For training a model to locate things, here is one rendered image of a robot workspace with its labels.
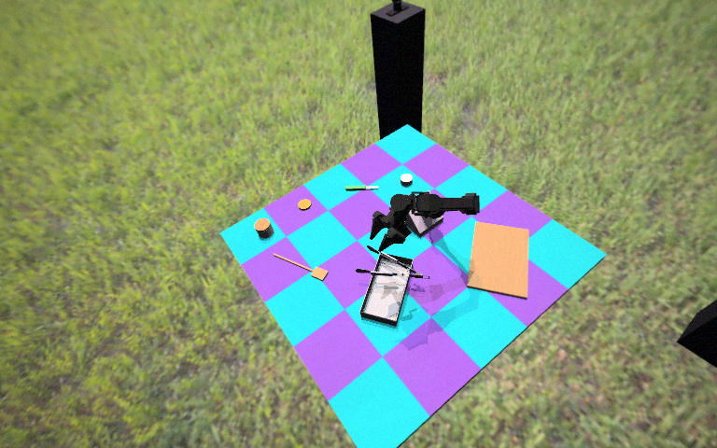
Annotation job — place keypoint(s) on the wooden board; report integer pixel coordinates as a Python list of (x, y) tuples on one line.
[(499, 259)]

